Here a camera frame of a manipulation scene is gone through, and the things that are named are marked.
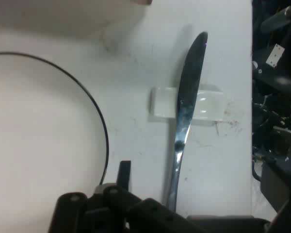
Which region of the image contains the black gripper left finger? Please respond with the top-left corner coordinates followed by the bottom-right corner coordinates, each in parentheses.
top-left (47, 160), bottom-right (193, 233)

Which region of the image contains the silver table knife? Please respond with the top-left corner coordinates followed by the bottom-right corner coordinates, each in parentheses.
top-left (165, 31), bottom-right (209, 215)

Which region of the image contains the white plate with black rim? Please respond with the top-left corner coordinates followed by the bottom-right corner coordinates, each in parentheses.
top-left (0, 51), bottom-right (110, 233)

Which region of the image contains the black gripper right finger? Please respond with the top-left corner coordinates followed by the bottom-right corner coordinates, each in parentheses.
top-left (265, 191), bottom-right (291, 233)

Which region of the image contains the white ceramic cutlery rest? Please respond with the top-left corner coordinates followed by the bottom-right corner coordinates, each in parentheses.
top-left (149, 85), bottom-right (225, 122)

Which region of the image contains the black equipment pile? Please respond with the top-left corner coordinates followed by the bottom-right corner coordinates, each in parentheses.
top-left (251, 0), bottom-right (291, 219)

